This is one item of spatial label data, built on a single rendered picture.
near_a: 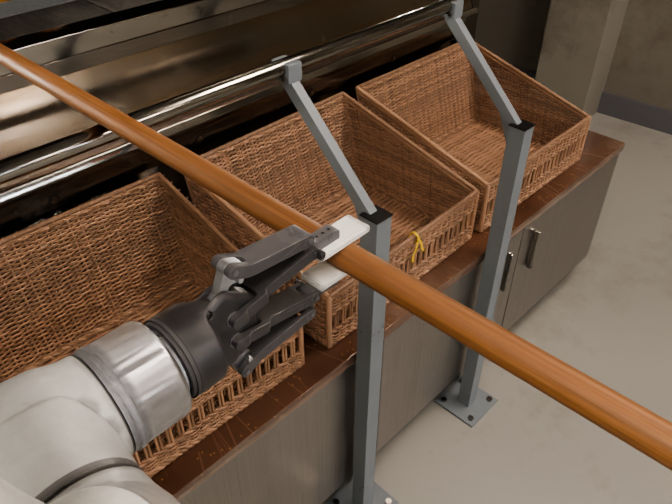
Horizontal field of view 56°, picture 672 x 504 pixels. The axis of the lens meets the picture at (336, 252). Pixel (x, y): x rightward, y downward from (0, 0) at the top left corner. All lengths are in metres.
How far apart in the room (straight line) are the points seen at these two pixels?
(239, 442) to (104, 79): 0.77
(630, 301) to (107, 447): 2.28
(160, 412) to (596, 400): 0.32
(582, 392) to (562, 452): 1.50
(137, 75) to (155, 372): 1.01
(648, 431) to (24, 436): 0.42
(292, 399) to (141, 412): 0.82
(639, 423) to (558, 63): 3.23
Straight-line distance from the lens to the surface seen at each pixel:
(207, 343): 0.51
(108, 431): 0.47
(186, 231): 1.48
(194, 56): 1.50
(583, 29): 3.58
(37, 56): 1.31
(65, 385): 0.48
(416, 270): 1.52
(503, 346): 0.54
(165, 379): 0.49
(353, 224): 0.63
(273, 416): 1.27
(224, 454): 1.23
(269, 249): 0.54
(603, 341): 2.37
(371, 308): 1.22
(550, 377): 0.53
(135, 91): 1.43
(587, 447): 2.06
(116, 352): 0.49
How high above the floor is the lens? 1.59
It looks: 38 degrees down
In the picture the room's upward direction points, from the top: straight up
